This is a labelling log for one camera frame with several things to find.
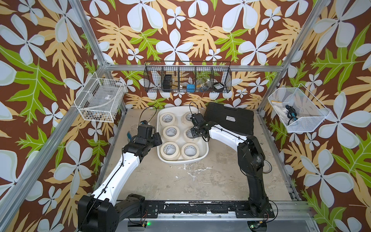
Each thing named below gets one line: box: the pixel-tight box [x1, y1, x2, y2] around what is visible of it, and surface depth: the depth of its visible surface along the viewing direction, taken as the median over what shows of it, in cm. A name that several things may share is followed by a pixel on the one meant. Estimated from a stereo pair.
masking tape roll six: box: [181, 142, 200, 160], surface depth 92 cm
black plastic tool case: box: [203, 101, 255, 137], surface depth 107 cm
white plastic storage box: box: [156, 105, 210, 164], surface depth 97 cm
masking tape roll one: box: [159, 112, 177, 128], surface depth 109 cm
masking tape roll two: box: [162, 125, 181, 140], surface depth 100 cm
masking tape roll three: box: [160, 141, 181, 161], surface depth 91 cm
